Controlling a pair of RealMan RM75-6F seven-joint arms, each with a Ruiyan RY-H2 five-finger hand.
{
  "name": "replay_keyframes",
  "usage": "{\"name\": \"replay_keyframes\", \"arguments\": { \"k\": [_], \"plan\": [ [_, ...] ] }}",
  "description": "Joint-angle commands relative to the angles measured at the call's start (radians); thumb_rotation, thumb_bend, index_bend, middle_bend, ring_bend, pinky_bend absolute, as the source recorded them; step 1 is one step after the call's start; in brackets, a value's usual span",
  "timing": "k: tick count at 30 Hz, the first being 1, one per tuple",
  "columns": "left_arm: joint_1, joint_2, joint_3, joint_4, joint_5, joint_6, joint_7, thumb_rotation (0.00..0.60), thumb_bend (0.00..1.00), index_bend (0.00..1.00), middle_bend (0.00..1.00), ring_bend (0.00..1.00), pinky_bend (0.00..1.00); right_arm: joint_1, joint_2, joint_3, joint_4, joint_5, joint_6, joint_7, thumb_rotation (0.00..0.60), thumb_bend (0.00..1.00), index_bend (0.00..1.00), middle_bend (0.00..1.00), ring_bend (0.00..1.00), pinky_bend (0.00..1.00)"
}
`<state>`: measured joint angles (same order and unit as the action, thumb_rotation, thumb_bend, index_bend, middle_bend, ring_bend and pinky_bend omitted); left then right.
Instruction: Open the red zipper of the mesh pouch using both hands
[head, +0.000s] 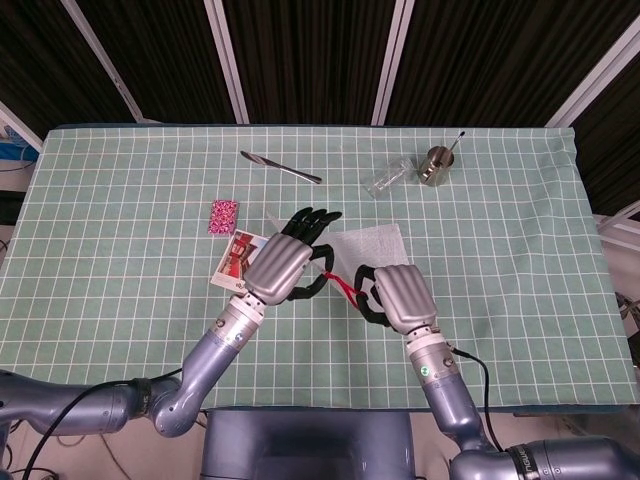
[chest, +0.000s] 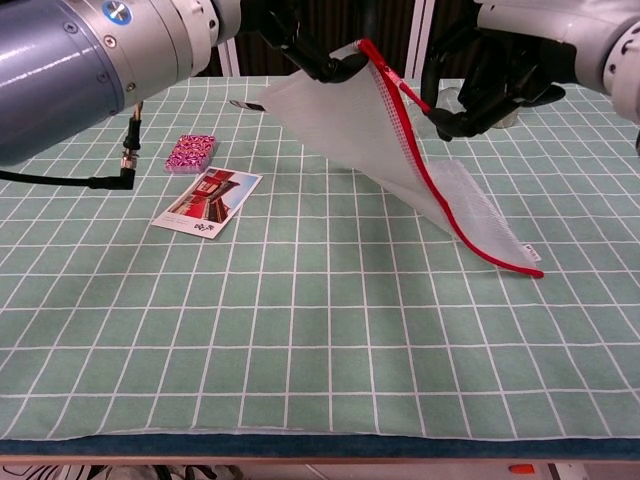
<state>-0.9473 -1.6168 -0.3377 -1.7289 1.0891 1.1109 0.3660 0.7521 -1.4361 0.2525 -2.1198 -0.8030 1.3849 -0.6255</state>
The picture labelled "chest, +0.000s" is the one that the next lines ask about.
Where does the red building postcard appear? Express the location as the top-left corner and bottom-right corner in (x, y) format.
(151, 166), (264, 240)

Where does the white mesh zipper pouch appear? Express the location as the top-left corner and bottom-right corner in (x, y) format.
(257, 38), (545, 279)

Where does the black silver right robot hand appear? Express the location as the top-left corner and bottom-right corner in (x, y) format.
(419, 0), (617, 142)

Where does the white partition post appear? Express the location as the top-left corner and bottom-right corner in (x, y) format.
(403, 0), (437, 79)
(217, 38), (242, 78)

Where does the green checkered tablecloth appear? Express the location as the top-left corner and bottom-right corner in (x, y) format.
(0, 75), (640, 441)

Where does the pink patterned card deck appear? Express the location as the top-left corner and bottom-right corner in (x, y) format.
(163, 133), (217, 175)

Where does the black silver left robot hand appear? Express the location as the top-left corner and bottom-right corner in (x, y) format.
(238, 0), (372, 84)

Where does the black arm cable with connector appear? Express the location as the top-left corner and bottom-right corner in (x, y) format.
(0, 101), (144, 192)

